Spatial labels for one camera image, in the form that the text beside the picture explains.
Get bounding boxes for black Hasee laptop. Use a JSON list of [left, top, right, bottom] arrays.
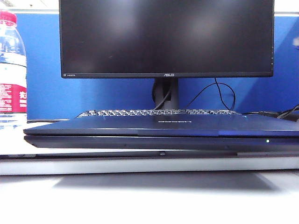
[[23, 114, 299, 151]]

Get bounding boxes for black keyboard white keys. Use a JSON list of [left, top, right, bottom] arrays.
[[76, 109, 243, 119]]

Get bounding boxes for black ASUS monitor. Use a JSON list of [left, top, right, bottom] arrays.
[[58, 0, 275, 110]]

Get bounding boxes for blue office partition panel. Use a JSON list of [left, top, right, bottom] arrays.
[[14, 13, 299, 122]]

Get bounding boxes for clear water bottle red label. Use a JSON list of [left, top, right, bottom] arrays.
[[0, 10, 28, 131]]

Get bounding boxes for thick black monitor cable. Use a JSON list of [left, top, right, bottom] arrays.
[[152, 80, 173, 110]]

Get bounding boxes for thin black looped cable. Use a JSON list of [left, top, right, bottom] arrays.
[[184, 78, 236, 111]]

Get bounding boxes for black cable lying on desk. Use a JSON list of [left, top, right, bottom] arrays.
[[27, 119, 71, 124]]

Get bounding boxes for black laptop power cable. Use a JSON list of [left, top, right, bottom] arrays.
[[242, 107, 299, 122]]

